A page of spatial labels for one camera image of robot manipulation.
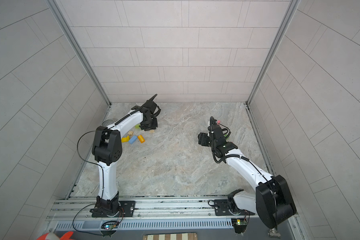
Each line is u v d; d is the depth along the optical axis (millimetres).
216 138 627
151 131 895
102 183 579
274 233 639
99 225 681
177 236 626
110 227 642
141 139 960
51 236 595
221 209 708
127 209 710
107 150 536
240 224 680
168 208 723
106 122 987
